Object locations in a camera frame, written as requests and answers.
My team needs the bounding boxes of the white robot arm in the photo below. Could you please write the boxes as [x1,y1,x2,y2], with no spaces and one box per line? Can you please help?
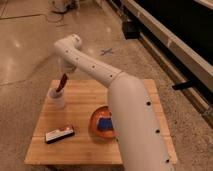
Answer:
[54,34,175,171]

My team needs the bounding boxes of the white base with cables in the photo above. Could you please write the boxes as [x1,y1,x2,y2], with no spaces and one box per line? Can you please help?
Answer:
[49,0,79,13]

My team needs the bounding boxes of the wooden table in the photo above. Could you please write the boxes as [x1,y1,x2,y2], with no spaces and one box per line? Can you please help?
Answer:
[25,79,177,167]

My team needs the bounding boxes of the orange bowl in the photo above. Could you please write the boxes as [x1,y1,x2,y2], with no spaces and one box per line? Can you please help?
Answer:
[89,106,116,139]

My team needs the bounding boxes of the long metal rail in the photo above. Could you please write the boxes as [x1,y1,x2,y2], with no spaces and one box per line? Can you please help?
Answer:
[112,0,213,92]

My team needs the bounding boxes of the black box on floor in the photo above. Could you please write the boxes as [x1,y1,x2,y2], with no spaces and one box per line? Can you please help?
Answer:
[122,22,140,39]

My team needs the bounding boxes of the blue sponge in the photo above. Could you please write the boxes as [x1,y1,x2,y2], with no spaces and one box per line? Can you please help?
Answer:
[97,118,113,131]

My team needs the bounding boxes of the black white box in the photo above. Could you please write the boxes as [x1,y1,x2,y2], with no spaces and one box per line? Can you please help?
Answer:
[45,125,75,144]

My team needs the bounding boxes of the blue tape cross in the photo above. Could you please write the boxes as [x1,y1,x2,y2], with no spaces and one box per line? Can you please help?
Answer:
[100,48,114,56]

